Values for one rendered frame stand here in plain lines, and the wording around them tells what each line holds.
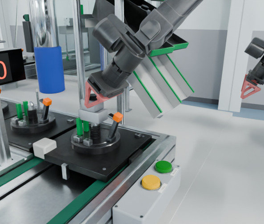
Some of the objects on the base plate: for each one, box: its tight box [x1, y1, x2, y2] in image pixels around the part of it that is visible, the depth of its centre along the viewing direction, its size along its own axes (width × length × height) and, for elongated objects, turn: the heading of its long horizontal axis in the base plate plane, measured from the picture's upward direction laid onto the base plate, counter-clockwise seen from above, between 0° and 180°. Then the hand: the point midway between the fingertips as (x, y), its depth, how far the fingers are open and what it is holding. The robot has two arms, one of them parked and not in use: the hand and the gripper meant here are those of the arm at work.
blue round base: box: [34, 46, 65, 94], centre depth 159 cm, size 16×16×27 cm
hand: (93, 102), depth 69 cm, fingers closed on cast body, 4 cm apart
